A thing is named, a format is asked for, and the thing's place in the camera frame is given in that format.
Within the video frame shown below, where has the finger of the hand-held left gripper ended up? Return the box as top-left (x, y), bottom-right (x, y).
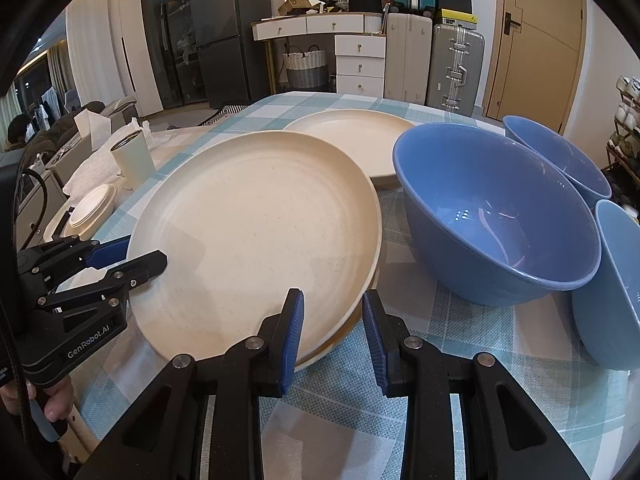
top-left (17, 238), bottom-right (132, 286)
top-left (35, 250), bottom-right (168, 318)

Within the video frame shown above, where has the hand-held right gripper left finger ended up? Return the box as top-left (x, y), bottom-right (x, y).
top-left (75, 287), bottom-right (306, 480)

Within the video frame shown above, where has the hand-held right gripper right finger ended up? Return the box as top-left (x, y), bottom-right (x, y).
top-left (361, 290), bottom-right (576, 480)

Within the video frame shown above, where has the large cream plate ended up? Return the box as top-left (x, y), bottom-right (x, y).
top-left (282, 108), bottom-right (418, 191)
top-left (292, 260), bottom-right (383, 373)
top-left (125, 130), bottom-right (383, 361)

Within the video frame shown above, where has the light blue bowl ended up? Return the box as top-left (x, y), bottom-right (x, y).
top-left (570, 199), bottom-right (640, 371)

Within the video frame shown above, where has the stack of small white plates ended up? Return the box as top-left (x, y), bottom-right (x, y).
top-left (62, 182), bottom-right (118, 241)

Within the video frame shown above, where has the person's left hand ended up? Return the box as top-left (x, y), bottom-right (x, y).
top-left (0, 375), bottom-right (76, 423)

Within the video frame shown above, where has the plaid tablecloth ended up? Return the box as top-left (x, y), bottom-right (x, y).
top-left (80, 91), bottom-right (636, 480)

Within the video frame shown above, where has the grey tissue box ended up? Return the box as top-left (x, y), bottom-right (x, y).
top-left (47, 109), bottom-right (113, 183)

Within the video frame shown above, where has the white cylindrical cup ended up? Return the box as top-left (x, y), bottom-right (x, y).
top-left (110, 129), bottom-right (156, 188)

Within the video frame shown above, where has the grey sofa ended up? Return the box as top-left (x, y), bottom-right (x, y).
top-left (20, 96), bottom-right (138, 171)

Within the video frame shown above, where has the dark glass cabinet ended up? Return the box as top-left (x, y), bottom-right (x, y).
top-left (140, 0), bottom-right (201, 113)

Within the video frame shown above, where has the dark grey fridge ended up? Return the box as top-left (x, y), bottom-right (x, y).
top-left (189, 0), bottom-right (268, 109)

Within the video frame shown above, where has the woven laundry basket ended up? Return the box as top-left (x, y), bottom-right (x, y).
top-left (282, 46), bottom-right (328, 92)

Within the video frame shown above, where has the white vanity desk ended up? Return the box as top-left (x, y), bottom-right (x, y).
top-left (251, 12), bottom-right (388, 98)

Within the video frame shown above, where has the silver suitcase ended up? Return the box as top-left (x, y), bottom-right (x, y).
top-left (427, 24), bottom-right (486, 116)

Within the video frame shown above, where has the beige suitcase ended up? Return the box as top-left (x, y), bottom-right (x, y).
top-left (386, 12), bottom-right (433, 106)

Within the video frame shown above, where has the small open cardboard box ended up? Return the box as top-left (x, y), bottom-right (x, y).
top-left (278, 0), bottom-right (321, 16)

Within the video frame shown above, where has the tan door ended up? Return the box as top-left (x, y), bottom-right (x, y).
top-left (487, 0), bottom-right (586, 136)

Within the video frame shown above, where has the black cable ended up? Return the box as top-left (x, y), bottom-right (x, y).
top-left (22, 167), bottom-right (51, 246)

